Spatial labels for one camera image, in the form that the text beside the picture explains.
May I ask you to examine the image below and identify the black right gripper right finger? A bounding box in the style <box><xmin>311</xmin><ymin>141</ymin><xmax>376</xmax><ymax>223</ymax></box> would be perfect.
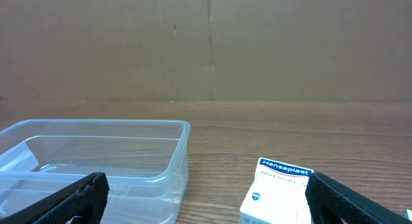
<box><xmin>305</xmin><ymin>173</ymin><xmax>411</xmax><ymax>224</ymax></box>

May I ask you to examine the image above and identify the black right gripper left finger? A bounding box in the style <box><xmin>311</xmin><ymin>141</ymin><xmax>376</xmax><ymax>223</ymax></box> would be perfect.
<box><xmin>1</xmin><ymin>172</ymin><xmax>109</xmax><ymax>224</ymax></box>

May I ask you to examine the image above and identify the white Hansaplast plaster box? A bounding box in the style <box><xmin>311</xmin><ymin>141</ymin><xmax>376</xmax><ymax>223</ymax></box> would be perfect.
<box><xmin>239</xmin><ymin>157</ymin><xmax>314</xmax><ymax>224</ymax></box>

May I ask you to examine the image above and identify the blue yellow VapoDrops box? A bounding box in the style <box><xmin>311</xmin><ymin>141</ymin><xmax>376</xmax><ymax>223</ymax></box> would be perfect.
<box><xmin>404</xmin><ymin>209</ymin><xmax>412</xmax><ymax>221</ymax></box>

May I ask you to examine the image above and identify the clear plastic container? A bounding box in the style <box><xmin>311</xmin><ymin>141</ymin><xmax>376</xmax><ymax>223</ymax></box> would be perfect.
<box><xmin>1</xmin><ymin>119</ymin><xmax>190</xmax><ymax>223</ymax></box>

